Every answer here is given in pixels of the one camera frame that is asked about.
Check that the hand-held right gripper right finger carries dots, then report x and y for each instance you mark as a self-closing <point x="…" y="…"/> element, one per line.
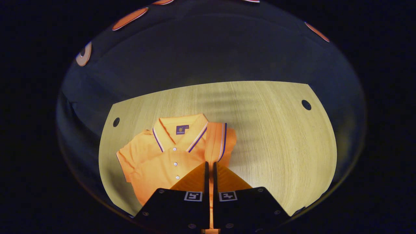
<point x="230" y="208"/>

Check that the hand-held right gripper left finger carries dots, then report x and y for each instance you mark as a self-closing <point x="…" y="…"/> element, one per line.
<point x="195" y="208"/>

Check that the orange polo T-shirt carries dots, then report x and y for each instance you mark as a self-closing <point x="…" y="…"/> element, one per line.
<point x="162" y="162"/>

